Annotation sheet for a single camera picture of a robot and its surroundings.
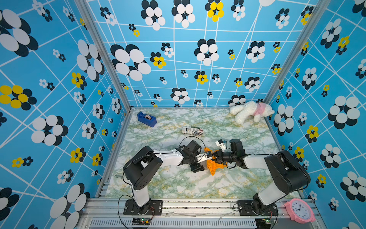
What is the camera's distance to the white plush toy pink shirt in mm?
1075

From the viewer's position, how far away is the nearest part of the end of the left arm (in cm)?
72

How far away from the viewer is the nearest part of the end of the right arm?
Result: 72 centimetres

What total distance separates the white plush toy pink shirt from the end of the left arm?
0.49 m
